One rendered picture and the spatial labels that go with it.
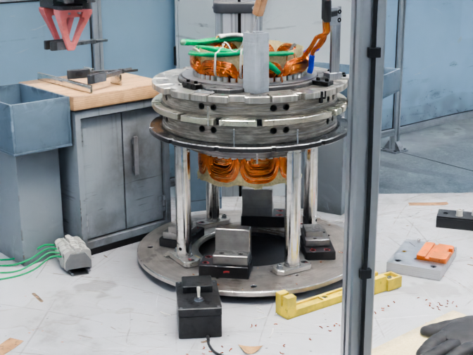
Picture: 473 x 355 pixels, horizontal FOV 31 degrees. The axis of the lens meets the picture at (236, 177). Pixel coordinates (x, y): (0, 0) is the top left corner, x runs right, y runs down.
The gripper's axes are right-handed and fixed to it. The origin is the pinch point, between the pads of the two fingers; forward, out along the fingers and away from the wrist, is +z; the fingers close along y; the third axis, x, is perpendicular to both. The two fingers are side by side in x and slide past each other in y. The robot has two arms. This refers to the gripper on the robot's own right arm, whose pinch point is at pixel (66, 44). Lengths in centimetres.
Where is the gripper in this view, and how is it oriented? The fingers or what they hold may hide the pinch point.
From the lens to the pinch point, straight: 159.4
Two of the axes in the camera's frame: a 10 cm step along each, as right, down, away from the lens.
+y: 6.7, 2.3, -7.1
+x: 7.4, -1.7, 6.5
